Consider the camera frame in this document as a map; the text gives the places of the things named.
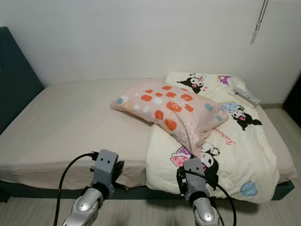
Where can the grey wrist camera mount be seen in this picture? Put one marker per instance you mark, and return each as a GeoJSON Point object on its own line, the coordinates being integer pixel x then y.
{"type": "Point", "coordinates": [195, 178]}
{"type": "Point", "coordinates": [105, 166]}

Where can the black wardrobe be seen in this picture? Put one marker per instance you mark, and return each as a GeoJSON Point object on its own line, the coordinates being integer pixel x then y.
{"type": "Point", "coordinates": [295, 101]}

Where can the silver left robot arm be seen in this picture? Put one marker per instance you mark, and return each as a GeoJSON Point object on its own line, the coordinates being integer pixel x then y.
{"type": "Point", "coordinates": [87, 207]}

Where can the pink pillow with orange patches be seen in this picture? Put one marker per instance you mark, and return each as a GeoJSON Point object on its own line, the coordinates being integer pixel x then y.
{"type": "Point", "coordinates": [164, 103]}

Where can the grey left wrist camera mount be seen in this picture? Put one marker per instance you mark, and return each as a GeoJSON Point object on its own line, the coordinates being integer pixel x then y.
{"type": "Point", "coordinates": [105, 166]}

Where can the white blind wand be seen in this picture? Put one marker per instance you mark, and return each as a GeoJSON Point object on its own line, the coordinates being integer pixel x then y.
{"type": "Point", "coordinates": [261, 15]}

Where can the cream cartoon print blanket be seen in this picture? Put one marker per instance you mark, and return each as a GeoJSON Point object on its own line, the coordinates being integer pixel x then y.
{"type": "Point", "coordinates": [249, 150]}

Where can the blue padded headboard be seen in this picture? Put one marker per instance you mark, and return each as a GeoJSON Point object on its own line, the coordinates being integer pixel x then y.
{"type": "Point", "coordinates": [19, 89]}

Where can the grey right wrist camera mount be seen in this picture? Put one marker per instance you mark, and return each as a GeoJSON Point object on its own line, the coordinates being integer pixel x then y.
{"type": "Point", "coordinates": [195, 178]}

